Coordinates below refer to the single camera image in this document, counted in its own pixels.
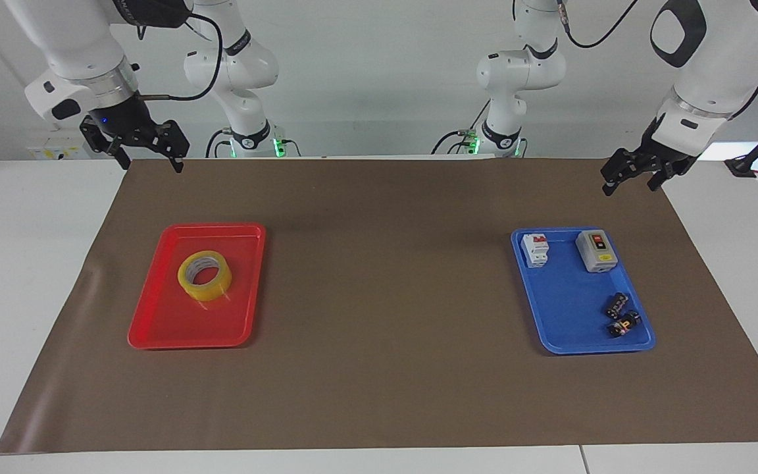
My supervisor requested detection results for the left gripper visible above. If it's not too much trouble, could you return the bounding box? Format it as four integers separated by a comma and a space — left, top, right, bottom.
601, 117, 702, 198

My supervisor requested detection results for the yellow tape roll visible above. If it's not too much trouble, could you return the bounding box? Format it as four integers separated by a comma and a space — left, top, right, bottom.
177, 250, 233, 303

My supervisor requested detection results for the blue plastic tray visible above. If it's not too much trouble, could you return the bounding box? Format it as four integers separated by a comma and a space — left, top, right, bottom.
510, 227, 657, 356

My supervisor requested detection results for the grey push-button switch box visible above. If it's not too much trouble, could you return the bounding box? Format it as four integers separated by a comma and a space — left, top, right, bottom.
575, 229, 619, 274

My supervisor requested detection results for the white circuit breaker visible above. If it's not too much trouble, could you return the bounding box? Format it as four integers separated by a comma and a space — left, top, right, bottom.
521, 233, 550, 269

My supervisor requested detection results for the red plastic tray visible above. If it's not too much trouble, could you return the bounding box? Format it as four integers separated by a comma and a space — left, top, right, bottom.
127, 223, 266, 350

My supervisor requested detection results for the black cable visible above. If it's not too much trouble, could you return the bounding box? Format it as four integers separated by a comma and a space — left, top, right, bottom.
136, 5, 224, 102
431, 130, 483, 156
555, 0, 641, 49
205, 128, 234, 159

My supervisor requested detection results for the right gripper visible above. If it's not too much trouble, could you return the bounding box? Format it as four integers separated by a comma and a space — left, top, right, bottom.
80, 92, 191, 174

